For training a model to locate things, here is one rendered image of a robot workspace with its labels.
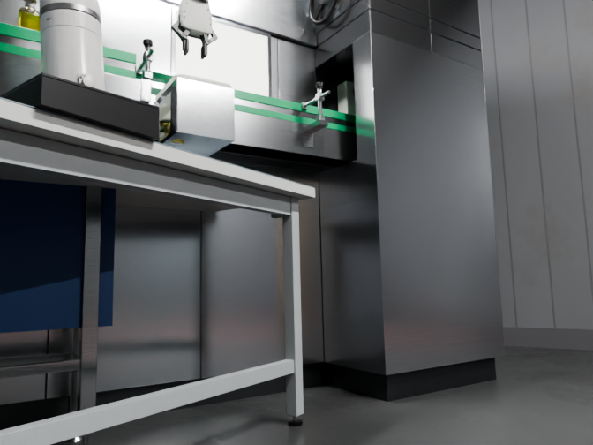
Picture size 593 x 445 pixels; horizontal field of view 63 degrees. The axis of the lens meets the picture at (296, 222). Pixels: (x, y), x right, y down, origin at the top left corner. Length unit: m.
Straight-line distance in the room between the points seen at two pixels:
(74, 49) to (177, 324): 1.03
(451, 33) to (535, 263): 1.67
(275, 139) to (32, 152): 1.01
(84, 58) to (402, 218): 1.26
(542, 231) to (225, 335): 2.27
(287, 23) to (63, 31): 1.35
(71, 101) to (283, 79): 1.33
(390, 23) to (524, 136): 1.70
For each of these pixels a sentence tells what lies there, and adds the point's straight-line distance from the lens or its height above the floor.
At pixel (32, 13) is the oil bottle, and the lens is 1.72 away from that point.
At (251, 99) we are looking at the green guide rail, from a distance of 1.83.
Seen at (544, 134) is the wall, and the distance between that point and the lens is 3.56.
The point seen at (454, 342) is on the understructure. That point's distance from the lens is 2.09.
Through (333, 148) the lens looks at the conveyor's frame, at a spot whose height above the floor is 0.97.
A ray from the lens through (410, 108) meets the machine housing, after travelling 2.06.
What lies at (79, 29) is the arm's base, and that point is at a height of 0.96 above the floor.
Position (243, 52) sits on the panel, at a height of 1.38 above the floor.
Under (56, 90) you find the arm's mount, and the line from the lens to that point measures 0.98.
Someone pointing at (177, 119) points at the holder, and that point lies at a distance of 1.36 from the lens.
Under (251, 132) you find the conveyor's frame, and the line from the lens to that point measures 1.76.
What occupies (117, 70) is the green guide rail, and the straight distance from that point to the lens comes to 1.58.
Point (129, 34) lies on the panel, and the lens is 1.93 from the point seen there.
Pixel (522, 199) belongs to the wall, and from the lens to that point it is 3.50.
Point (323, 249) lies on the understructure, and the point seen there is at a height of 0.58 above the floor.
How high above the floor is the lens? 0.43
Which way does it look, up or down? 7 degrees up
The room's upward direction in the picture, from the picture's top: 1 degrees counter-clockwise
